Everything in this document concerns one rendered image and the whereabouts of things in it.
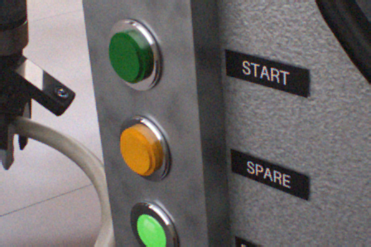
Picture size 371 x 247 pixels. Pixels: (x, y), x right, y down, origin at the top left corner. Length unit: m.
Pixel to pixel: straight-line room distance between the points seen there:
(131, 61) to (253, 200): 0.09
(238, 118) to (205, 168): 0.03
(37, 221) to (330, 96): 2.65
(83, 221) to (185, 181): 2.52
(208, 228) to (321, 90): 0.10
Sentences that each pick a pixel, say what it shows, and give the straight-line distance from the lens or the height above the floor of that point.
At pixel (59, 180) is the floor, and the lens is 3.19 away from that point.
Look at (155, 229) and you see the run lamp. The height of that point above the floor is 1.31.
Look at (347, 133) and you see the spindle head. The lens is 0.31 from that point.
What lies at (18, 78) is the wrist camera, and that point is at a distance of 1.13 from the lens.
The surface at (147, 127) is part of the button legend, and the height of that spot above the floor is 1.37.
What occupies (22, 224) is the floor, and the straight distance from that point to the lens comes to 2.94.
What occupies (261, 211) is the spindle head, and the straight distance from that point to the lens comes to 0.36.
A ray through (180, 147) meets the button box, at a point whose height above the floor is 1.36.
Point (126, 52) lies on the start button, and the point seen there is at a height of 1.41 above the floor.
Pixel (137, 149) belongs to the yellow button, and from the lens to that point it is 0.37.
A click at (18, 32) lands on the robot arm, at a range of 1.10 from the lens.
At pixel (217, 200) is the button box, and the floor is 1.33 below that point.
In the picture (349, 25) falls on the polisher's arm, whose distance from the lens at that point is 0.27.
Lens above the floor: 1.52
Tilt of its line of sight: 25 degrees down
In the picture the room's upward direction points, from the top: 5 degrees counter-clockwise
